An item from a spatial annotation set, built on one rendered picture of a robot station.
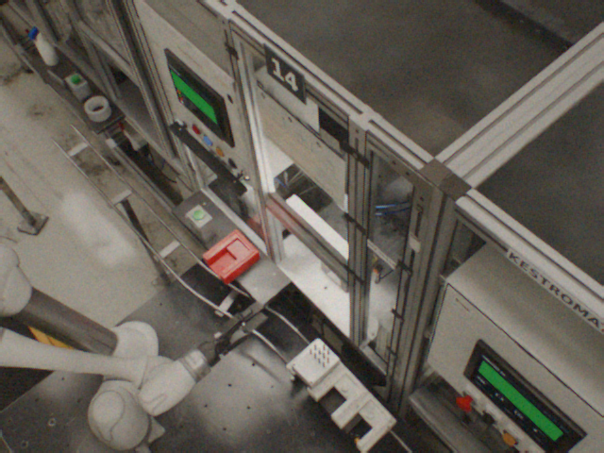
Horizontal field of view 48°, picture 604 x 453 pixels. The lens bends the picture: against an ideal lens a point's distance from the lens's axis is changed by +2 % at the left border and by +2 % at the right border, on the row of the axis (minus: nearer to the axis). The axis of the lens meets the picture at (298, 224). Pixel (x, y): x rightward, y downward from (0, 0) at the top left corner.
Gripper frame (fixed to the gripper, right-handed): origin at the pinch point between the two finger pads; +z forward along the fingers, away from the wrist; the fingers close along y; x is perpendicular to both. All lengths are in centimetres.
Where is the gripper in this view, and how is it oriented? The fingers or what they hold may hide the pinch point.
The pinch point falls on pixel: (256, 314)
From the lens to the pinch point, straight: 208.0
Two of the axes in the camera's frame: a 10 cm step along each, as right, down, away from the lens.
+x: -6.6, -6.2, 4.3
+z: 7.5, -5.9, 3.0
